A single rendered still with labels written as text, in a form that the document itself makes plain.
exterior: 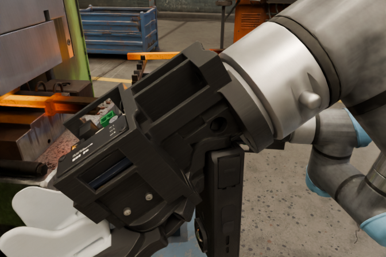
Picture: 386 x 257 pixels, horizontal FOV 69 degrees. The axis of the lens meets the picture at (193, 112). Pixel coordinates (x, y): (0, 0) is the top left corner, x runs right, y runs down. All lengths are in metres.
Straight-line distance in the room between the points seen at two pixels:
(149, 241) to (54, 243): 0.06
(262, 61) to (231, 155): 0.07
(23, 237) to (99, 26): 4.39
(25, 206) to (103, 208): 0.08
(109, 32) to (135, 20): 0.44
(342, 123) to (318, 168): 0.11
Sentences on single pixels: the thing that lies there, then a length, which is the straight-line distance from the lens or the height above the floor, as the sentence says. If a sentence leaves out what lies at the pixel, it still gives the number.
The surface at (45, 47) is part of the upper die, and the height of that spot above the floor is 1.11.
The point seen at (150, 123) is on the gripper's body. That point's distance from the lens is 0.17.
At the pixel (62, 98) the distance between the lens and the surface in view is 0.67.
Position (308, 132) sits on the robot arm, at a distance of 0.58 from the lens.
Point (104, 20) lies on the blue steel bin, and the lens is 4.50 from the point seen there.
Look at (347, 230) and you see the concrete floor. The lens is 1.85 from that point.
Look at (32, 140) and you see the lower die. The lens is 0.65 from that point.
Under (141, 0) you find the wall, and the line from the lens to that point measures 8.74.
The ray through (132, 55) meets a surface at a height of 0.94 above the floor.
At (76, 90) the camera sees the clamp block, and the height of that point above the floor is 0.98.
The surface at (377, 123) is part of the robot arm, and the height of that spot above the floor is 1.17.
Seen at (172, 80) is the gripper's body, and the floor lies 1.20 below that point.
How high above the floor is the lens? 1.26
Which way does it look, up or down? 27 degrees down
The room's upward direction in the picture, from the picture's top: straight up
